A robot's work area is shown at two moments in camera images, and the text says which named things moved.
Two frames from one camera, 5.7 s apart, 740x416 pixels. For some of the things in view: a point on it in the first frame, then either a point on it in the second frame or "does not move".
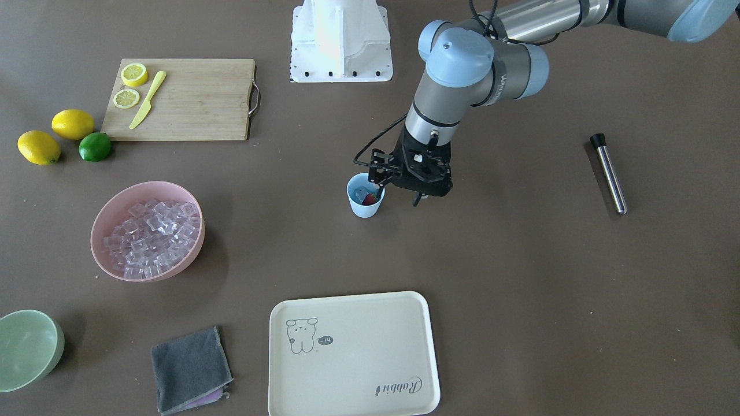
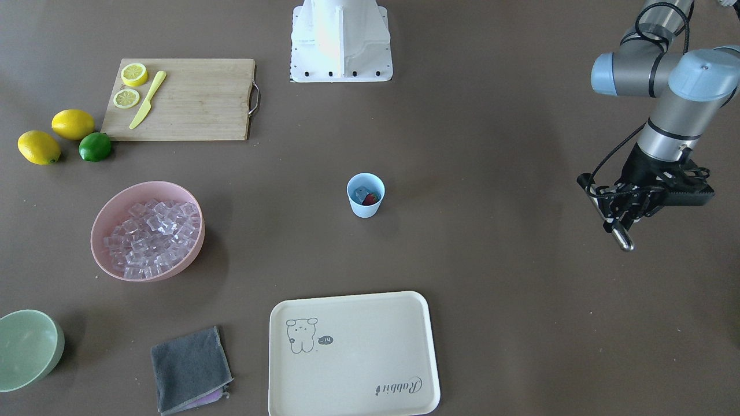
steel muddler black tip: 599,141 -> 614,205
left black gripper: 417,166 -> 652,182
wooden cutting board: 200,99 does not move
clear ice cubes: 154,234 does not move
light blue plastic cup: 358,186 does not move
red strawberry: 370,199 does not move
